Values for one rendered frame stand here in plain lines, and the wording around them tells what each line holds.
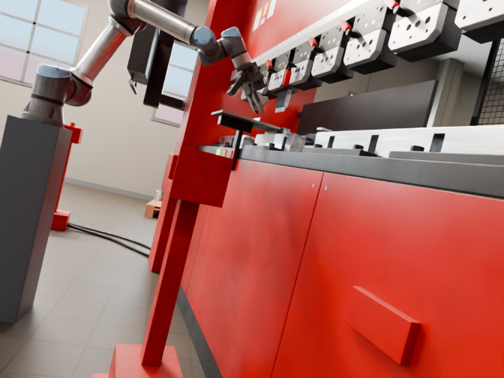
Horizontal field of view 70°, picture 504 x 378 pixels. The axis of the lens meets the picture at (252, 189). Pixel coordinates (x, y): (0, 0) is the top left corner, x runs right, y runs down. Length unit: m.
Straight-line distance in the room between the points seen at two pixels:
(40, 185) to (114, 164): 4.26
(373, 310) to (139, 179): 5.27
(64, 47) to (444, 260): 5.84
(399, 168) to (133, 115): 5.27
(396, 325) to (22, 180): 1.36
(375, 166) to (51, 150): 1.19
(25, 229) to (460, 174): 1.44
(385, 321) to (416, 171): 0.26
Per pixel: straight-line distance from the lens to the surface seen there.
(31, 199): 1.60
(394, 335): 0.66
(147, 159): 5.75
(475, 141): 0.80
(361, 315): 0.71
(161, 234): 2.44
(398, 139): 0.93
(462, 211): 0.62
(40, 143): 1.57
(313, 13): 1.59
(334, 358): 0.81
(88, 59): 1.74
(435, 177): 0.66
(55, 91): 1.62
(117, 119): 5.82
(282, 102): 1.64
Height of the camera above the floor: 0.78
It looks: 2 degrees down
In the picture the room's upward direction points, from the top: 14 degrees clockwise
